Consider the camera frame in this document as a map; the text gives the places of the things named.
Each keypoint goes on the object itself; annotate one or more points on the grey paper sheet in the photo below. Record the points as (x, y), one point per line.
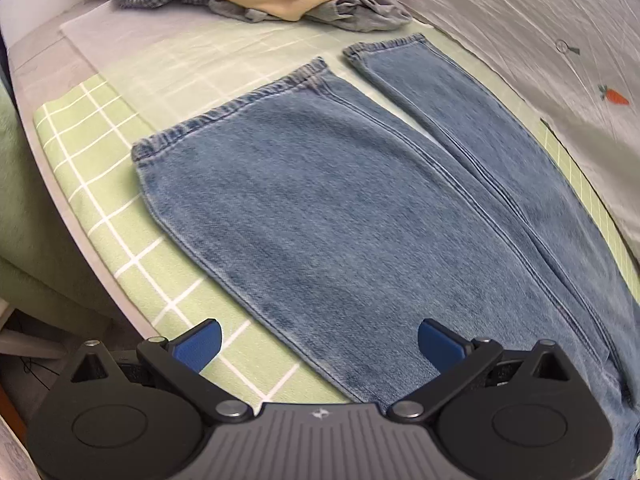
(125, 30)

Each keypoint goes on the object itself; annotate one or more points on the green checked mat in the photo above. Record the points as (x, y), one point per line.
(100, 160)

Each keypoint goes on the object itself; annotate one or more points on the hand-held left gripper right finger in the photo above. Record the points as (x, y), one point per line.
(437, 345)

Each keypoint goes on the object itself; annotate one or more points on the blue denim jeans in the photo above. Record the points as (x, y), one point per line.
(325, 235)

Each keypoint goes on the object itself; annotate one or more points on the green cloth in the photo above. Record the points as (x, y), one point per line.
(30, 210)

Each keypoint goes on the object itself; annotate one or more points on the carrot print bed sheet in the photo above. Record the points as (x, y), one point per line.
(525, 35)

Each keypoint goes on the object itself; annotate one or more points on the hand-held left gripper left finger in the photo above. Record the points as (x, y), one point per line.
(202, 345)

